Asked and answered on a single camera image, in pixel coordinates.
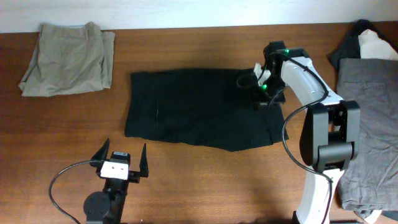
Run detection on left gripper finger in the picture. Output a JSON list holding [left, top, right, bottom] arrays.
[[90, 138, 110, 167], [139, 143, 149, 178]]

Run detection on black shorts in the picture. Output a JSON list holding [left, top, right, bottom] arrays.
[[124, 68, 287, 152]]

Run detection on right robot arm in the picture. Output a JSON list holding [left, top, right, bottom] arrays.
[[251, 41, 360, 224]]

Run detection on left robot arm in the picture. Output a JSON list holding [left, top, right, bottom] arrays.
[[83, 139, 149, 224]]

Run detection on dark garment under pile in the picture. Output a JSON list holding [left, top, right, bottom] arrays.
[[328, 19, 397, 71]]

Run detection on folded beige shorts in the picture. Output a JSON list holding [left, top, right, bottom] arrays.
[[18, 22, 116, 97]]

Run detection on white garment in pile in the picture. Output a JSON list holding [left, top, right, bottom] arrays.
[[358, 29, 397, 60]]

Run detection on grey shorts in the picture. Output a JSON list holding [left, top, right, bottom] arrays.
[[336, 58, 397, 210]]

